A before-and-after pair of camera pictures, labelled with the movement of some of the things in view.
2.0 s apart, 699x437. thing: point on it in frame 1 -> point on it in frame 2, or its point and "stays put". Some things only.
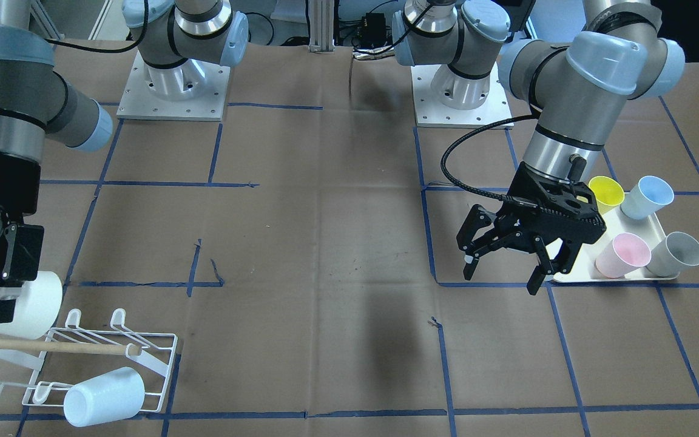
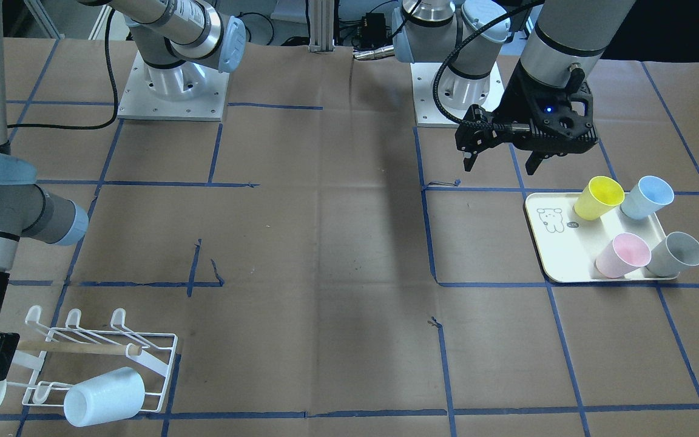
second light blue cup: (646, 197) stays put
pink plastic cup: (626, 252) stays put
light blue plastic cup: (116, 395) stays put
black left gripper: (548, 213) -> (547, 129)
